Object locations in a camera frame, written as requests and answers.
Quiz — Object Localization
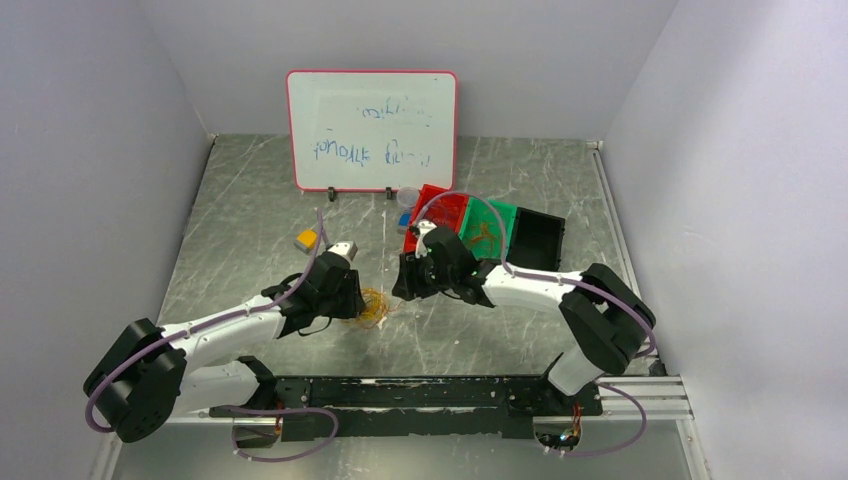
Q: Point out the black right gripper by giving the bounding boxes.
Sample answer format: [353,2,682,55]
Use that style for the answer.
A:
[391,248,456,302]

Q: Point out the orange cable bundle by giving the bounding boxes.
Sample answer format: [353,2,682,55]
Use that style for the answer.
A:
[341,286,402,331]

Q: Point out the dark purple cable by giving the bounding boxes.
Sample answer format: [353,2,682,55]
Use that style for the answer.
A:
[423,197,465,230]

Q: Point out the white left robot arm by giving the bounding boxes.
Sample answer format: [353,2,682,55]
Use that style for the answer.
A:
[83,242,365,443]

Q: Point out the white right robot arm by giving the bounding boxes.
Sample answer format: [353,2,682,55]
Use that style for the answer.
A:
[392,222,656,414]

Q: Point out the green plastic bin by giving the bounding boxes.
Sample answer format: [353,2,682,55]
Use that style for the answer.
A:
[459,198,518,259]

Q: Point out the yellow grey block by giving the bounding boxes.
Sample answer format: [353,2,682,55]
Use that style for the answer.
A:
[293,230,320,254]

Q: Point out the red plastic bin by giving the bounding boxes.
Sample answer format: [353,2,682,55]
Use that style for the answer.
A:
[402,184,469,256]

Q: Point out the clear plastic cup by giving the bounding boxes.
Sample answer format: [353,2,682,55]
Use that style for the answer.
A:
[395,187,420,212]

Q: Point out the black plastic bin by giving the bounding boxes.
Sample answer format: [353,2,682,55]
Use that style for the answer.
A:
[507,207,565,271]

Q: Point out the pink framed whiteboard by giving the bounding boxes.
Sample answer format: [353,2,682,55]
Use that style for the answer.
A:
[286,70,459,192]

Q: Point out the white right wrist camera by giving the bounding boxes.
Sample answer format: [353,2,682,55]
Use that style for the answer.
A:
[408,220,437,240]

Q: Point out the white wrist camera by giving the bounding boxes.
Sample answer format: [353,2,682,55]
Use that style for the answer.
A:
[408,220,437,240]
[328,241,358,263]

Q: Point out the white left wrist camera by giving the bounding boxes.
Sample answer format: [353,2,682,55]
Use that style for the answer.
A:
[328,241,358,263]

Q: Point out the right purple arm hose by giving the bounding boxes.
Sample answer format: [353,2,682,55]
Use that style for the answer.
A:
[407,190,658,460]

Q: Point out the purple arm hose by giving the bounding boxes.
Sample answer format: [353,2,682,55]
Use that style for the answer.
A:
[407,190,658,460]
[84,208,340,464]

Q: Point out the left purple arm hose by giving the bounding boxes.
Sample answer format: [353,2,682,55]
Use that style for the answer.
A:
[84,208,340,464]

